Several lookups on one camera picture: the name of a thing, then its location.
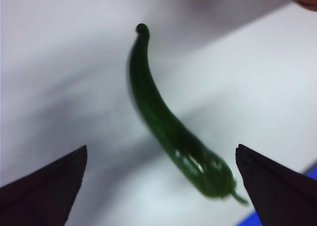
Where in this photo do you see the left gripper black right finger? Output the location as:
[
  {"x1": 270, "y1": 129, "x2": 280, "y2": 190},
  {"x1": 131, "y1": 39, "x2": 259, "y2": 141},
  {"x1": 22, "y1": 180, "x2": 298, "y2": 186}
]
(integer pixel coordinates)
[{"x1": 235, "y1": 143, "x2": 317, "y2": 226}]

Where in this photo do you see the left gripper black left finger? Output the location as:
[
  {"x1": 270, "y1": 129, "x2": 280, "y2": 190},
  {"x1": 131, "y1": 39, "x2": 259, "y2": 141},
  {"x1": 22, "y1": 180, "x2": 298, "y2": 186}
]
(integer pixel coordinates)
[{"x1": 0, "y1": 145, "x2": 88, "y2": 226}]

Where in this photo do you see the green curved cucumber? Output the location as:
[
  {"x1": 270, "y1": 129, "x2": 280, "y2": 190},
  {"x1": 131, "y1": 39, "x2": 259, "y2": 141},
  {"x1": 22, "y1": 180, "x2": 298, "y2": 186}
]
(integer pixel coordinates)
[{"x1": 127, "y1": 23, "x2": 250, "y2": 206}]

